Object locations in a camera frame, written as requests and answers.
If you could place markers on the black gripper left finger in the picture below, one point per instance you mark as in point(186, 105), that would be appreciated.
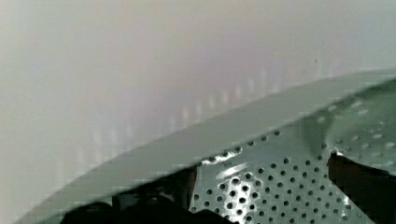
point(178, 188)

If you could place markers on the green oval strainer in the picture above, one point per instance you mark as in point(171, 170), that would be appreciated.
point(262, 163)

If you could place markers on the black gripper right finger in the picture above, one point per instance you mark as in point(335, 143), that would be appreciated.
point(372, 190)

